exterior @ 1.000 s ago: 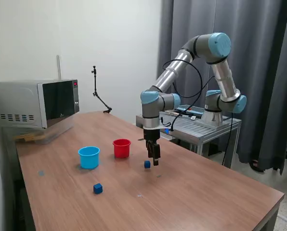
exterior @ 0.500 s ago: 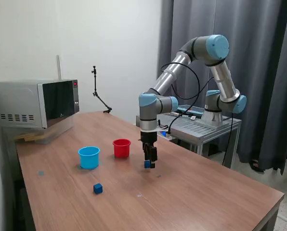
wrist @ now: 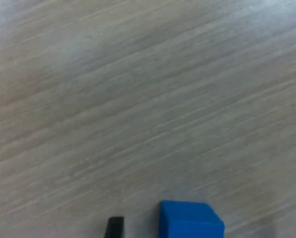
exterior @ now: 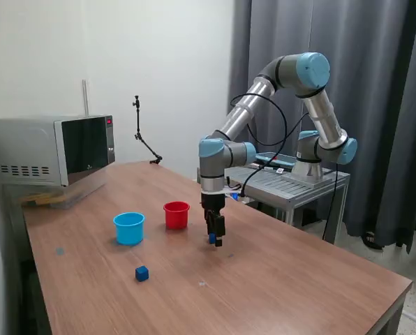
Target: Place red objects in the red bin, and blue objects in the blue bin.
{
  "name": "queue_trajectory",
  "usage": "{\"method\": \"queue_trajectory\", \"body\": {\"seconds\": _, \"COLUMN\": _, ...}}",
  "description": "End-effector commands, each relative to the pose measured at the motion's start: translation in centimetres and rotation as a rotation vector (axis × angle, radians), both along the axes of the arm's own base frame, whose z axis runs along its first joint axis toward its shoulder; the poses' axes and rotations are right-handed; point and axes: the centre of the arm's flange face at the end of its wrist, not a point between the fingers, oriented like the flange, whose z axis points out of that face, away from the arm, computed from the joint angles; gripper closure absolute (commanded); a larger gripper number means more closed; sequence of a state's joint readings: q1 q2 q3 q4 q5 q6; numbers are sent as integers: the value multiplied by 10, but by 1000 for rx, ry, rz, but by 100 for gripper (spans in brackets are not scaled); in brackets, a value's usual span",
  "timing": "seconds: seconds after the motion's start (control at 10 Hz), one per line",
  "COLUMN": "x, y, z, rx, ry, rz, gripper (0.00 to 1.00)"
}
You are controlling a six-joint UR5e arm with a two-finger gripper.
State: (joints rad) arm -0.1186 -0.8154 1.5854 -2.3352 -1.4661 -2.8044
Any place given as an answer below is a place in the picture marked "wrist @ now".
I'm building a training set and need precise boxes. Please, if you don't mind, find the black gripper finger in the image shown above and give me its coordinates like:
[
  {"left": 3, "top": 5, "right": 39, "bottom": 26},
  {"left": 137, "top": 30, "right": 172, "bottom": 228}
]
[{"left": 104, "top": 216, "right": 125, "bottom": 238}]

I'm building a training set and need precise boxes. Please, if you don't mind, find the blue cube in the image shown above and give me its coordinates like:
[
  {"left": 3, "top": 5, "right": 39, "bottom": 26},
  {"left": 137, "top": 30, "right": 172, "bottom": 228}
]
[{"left": 158, "top": 200, "right": 225, "bottom": 238}]

